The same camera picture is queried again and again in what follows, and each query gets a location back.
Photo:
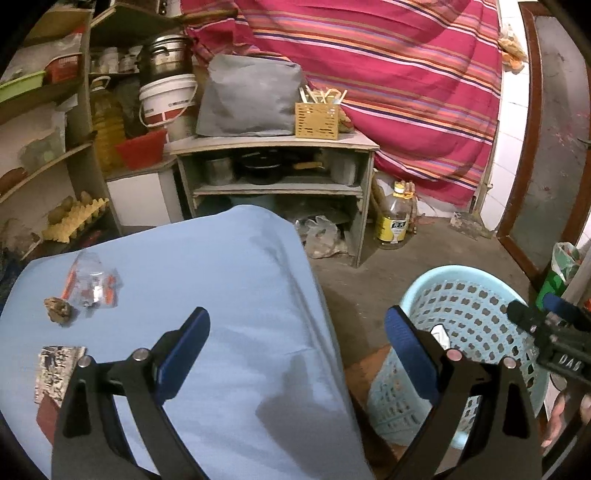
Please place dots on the clear orange plastic wrapper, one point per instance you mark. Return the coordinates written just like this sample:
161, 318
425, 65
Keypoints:
89, 283

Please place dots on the green bin with bag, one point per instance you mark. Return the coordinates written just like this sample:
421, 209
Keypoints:
565, 263

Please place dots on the light blue table cloth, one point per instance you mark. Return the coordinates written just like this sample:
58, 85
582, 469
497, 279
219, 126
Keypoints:
218, 360

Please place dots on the red striped cloth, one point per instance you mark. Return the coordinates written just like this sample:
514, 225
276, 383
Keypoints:
422, 79

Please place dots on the green plastic basin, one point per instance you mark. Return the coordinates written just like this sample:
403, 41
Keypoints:
21, 85

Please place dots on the yellow chopstick holder box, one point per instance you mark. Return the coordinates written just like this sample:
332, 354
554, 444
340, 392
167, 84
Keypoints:
316, 121

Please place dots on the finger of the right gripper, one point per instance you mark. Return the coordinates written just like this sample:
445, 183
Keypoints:
569, 313
530, 320

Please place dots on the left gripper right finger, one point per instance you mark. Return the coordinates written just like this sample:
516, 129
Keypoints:
414, 357

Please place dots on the wooden door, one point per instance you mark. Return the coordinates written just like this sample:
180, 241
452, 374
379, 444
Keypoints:
550, 198

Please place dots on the grey wooden shelf cabinet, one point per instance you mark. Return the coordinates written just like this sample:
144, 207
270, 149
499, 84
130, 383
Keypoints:
298, 179

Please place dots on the printed grey red packet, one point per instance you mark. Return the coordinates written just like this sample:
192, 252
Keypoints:
55, 367

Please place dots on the cooking oil bottle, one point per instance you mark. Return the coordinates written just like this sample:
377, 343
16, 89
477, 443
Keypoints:
395, 211

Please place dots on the brown crumpled scrap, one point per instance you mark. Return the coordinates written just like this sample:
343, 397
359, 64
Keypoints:
58, 310

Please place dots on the steel pot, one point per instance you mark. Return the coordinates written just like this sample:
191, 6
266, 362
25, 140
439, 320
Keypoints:
165, 56

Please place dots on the wooden wall shelf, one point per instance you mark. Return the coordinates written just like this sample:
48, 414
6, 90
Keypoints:
47, 138

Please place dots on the white cabinet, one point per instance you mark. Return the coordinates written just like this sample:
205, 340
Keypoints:
146, 200

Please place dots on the clear plastic bag on floor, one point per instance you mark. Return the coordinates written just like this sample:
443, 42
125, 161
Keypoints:
321, 237

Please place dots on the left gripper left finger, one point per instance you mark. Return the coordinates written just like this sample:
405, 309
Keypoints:
175, 353

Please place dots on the white plastic bucket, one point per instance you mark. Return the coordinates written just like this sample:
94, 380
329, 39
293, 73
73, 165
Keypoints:
170, 103

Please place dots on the large yellow oil jug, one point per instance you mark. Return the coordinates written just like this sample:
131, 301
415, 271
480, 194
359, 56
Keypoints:
108, 123

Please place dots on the red plastic basin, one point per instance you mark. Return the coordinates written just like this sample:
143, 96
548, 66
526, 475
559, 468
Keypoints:
142, 151

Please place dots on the light blue plastic basket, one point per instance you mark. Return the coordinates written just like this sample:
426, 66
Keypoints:
469, 306

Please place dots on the black wok pan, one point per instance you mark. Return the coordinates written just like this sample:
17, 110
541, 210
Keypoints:
263, 167

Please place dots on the yellow egg tray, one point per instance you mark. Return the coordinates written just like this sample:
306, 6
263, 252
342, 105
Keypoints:
67, 221

